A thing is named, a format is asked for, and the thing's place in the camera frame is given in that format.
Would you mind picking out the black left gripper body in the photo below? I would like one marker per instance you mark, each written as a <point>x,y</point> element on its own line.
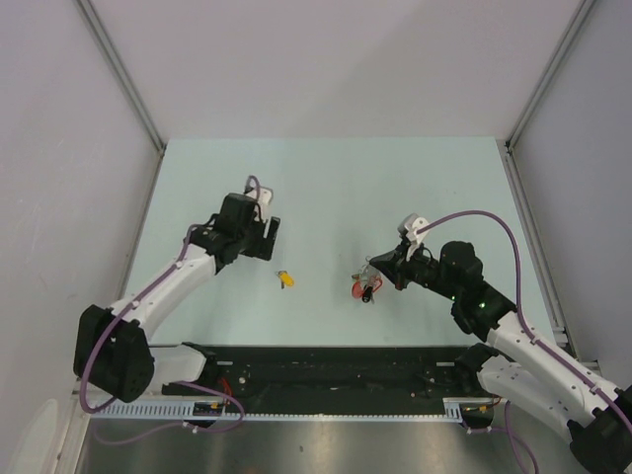
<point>251,238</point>

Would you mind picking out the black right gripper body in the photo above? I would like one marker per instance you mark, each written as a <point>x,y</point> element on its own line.
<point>425,271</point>

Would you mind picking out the keyring bunch with chain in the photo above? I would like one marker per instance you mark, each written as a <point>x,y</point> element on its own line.
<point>370,278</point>

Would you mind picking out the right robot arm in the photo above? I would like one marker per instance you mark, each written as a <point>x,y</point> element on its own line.
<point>513,360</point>

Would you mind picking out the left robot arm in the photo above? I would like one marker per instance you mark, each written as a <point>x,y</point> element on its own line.
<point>112,349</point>

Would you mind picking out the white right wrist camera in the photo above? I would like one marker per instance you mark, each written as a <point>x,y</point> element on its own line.
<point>412,231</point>

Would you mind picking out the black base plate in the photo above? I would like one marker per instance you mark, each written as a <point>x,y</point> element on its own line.
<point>251,373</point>

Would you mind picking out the white slotted cable duct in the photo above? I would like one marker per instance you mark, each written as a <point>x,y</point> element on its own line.
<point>296,409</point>

